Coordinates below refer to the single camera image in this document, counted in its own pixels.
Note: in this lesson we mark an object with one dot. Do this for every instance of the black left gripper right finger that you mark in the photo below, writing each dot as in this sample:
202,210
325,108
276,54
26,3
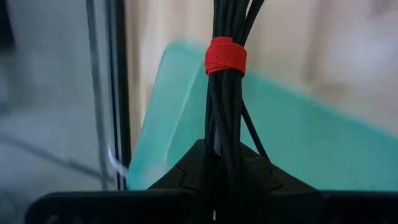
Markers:
264,174

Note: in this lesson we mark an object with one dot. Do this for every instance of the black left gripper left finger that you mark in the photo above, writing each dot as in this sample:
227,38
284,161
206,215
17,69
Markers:
189,171

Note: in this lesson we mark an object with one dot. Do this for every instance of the translucent teal plastic bin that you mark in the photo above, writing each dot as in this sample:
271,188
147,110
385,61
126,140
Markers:
311,146

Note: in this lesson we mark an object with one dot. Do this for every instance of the black metal frame post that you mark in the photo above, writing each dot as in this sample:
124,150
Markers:
122,93

